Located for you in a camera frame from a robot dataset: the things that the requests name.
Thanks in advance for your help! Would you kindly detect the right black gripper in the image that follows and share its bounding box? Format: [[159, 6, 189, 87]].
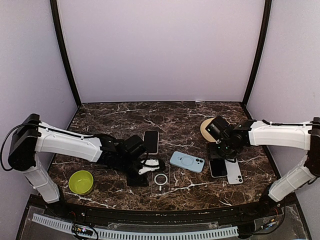
[[206, 137, 236, 161]]

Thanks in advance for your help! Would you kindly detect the black screen phone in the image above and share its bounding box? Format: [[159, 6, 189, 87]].
[[209, 158, 228, 178]]

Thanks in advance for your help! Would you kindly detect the clear phone case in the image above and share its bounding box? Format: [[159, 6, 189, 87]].
[[150, 163, 171, 195]]

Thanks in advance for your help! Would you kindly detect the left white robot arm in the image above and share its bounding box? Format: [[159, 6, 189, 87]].
[[3, 113, 148, 218]]

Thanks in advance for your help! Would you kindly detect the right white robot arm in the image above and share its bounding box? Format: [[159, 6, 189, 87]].
[[200, 116, 320, 217]]

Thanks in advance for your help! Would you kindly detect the light blue phone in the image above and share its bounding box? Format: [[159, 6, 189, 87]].
[[224, 158, 244, 185]]

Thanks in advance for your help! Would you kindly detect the blue phone case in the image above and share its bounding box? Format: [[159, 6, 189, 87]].
[[169, 151, 205, 173]]

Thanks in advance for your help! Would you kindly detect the yellow plate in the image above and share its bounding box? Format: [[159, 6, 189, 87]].
[[200, 118, 216, 143]]

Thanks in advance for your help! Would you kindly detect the green bowl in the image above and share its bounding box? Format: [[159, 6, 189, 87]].
[[68, 170, 94, 195]]

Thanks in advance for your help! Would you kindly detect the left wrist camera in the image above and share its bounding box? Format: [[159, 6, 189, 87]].
[[138, 159, 166, 175]]

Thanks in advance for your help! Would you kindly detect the white cable duct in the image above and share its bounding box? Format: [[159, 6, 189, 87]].
[[31, 213, 239, 240]]

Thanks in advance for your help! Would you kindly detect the black front rail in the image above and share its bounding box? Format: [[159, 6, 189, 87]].
[[27, 193, 298, 227]]

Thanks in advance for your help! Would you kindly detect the right black frame post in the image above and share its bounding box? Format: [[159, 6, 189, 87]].
[[241, 0, 273, 109]]

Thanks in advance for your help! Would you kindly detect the black frame post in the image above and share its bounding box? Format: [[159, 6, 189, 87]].
[[49, 0, 82, 108], [241, 0, 273, 109]]

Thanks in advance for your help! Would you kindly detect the left black frame post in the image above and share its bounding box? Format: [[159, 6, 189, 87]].
[[49, 0, 82, 108]]

